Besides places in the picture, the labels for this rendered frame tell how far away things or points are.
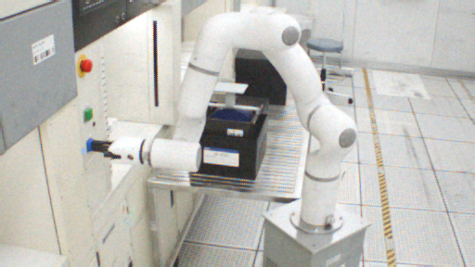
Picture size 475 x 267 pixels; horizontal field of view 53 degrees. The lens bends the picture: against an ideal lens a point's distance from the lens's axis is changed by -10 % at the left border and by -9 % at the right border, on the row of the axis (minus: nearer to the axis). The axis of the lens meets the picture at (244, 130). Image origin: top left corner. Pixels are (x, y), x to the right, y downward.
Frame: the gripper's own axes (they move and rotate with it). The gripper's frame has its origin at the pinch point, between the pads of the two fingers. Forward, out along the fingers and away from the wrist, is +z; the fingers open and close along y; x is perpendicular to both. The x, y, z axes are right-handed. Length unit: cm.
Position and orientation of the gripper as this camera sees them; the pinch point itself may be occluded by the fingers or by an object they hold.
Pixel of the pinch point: (97, 146)
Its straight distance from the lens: 155.4
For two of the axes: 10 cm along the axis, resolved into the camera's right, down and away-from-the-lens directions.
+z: -9.9, -0.9, 1.4
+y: 1.7, -4.0, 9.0
